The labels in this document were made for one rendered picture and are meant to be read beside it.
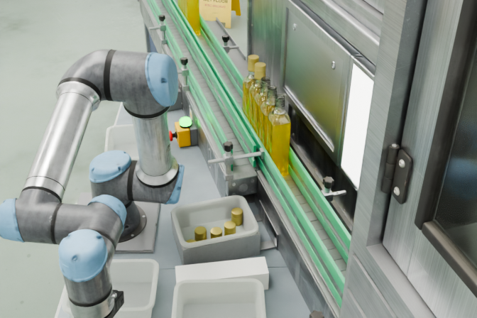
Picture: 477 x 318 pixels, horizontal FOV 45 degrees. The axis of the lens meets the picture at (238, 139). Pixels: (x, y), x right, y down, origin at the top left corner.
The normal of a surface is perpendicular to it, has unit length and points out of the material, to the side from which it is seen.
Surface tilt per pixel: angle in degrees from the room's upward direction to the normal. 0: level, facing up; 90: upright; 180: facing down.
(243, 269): 0
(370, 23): 90
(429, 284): 90
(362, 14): 90
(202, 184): 0
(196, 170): 0
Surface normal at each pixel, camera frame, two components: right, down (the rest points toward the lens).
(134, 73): -0.02, -0.06
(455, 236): -0.96, 0.15
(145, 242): 0.06, -0.84
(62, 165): 0.74, -0.39
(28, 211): 0.03, -0.57
